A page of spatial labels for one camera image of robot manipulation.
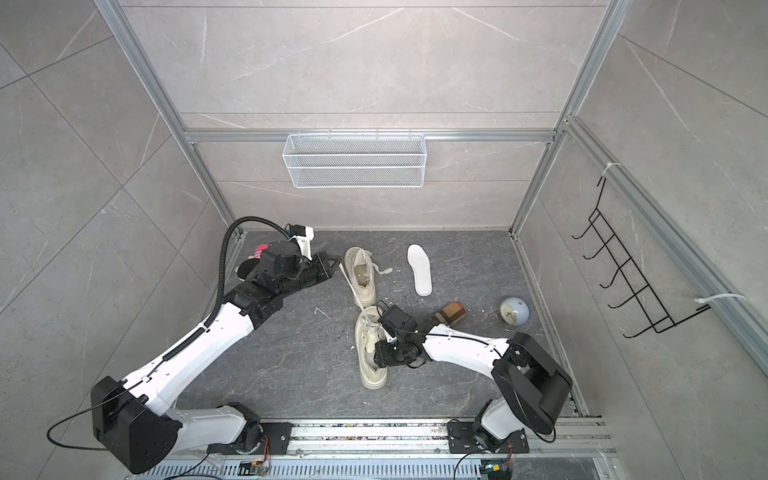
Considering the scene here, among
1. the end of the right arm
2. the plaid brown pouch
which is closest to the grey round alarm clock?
the plaid brown pouch

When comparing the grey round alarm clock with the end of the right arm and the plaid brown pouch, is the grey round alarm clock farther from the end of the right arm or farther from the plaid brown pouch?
the end of the right arm

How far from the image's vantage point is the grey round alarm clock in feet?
2.94

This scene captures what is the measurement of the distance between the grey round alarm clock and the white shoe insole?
0.25 meters

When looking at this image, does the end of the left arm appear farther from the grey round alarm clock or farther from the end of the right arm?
the grey round alarm clock

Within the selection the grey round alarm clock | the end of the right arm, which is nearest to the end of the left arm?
the end of the right arm

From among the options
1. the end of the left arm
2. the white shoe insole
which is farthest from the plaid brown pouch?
the end of the left arm

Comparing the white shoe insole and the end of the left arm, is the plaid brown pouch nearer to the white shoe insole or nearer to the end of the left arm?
the white shoe insole

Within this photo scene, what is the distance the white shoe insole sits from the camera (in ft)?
3.40

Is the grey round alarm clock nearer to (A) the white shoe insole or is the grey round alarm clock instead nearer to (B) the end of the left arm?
(A) the white shoe insole

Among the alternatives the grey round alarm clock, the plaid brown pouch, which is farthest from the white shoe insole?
the grey round alarm clock

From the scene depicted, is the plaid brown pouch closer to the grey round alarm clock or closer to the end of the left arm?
the grey round alarm clock

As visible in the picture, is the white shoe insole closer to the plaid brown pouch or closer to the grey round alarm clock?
the plaid brown pouch
